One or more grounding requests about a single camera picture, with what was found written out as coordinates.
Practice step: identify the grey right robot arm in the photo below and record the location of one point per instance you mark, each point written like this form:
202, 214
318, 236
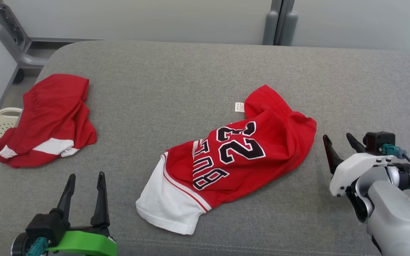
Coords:
393, 213

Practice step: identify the grey partition post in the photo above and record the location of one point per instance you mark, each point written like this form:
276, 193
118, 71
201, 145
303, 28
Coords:
288, 28
270, 28

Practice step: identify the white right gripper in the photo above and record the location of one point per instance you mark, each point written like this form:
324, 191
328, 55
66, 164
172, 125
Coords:
351, 167

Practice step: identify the black caster wheel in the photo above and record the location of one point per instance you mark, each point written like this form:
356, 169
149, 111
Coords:
18, 76

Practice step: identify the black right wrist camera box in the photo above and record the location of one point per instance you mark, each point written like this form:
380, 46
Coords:
377, 142

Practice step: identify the red and white number jersey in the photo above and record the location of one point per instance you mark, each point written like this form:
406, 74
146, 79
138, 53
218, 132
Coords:
247, 167

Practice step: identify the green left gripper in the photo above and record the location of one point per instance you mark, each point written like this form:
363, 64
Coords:
84, 243

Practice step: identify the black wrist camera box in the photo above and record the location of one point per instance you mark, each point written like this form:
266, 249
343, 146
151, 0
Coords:
46, 227
377, 142

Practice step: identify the grey tubular metal frame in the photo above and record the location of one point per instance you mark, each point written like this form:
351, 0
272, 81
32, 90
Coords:
12, 39

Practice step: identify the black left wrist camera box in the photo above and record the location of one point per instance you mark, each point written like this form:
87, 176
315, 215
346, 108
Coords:
46, 227

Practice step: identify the red shorts with white stripe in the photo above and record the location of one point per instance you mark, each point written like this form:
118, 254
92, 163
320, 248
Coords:
52, 117

